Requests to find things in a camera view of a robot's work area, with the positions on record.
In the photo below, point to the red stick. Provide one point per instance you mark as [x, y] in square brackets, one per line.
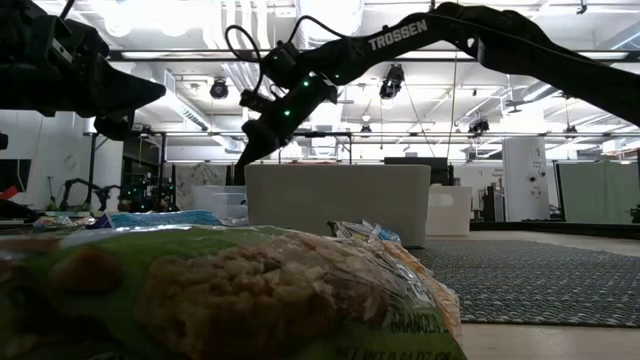
[9, 193]

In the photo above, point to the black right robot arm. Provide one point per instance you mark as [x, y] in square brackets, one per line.
[525, 50]

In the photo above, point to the green partition wall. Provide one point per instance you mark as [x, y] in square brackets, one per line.
[595, 195]

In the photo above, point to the white rectangular air duct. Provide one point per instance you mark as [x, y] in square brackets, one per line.
[185, 112]

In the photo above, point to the black aluminium table frame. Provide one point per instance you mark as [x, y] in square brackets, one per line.
[550, 229]

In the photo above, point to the grey draped cover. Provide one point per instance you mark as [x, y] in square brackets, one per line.
[200, 175]

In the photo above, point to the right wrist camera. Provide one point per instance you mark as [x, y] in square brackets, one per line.
[281, 59]

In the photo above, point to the green oat granola bar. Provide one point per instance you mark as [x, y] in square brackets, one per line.
[200, 300]

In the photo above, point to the black hanging spotlight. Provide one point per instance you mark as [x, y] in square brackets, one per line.
[479, 126]
[391, 82]
[219, 90]

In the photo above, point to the white plastic bin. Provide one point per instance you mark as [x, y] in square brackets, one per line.
[452, 215]

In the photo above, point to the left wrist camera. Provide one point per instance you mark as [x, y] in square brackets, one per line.
[80, 42]

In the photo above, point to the white pillar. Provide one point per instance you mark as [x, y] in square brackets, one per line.
[525, 200]

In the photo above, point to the black flat screen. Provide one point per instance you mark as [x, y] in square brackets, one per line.
[15, 175]

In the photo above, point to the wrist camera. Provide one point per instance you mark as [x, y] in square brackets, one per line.
[281, 59]
[80, 42]

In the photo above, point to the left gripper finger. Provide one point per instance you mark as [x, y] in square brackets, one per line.
[125, 102]
[125, 80]

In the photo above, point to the clear plastic bin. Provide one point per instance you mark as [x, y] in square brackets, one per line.
[220, 202]

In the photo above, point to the grey plastic bin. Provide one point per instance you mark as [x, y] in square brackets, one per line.
[340, 205]

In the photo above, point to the black monitor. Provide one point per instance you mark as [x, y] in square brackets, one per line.
[415, 167]

